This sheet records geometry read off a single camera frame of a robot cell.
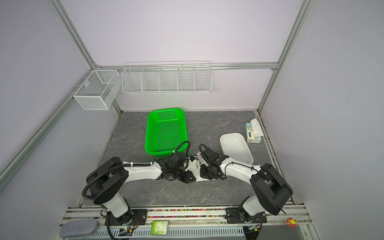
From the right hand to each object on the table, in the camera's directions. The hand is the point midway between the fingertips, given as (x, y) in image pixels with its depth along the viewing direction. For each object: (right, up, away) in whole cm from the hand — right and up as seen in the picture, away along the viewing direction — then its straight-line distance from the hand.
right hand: (202, 176), depth 86 cm
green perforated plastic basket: (-26, +25, +22) cm, 42 cm away
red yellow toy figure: (+40, -15, -19) cm, 47 cm away
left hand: (-5, -2, -3) cm, 6 cm away
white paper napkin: (-5, +4, +5) cm, 8 cm away
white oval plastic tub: (+22, +16, +14) cm, 31 cm away
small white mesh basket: (-67, +53, +10) cm, 86 cm away
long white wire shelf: (-21, +62, +14) cm, 67 cm away
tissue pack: (+35, +26, +14) cm, 46 cm away
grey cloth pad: (-58, -18, -18) cm, 63 cm away
